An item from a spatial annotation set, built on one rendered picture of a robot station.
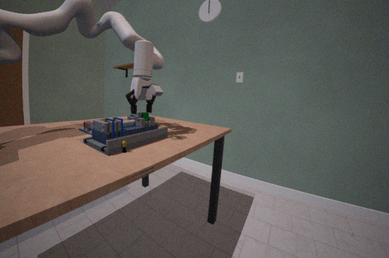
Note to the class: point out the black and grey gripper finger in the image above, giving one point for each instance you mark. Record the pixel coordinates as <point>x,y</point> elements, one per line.
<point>133,104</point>
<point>149,104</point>

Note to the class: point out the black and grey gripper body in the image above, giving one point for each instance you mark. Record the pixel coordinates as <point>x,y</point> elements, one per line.
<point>141,94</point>

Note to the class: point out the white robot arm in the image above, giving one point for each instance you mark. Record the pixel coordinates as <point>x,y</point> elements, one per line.
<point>146,56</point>

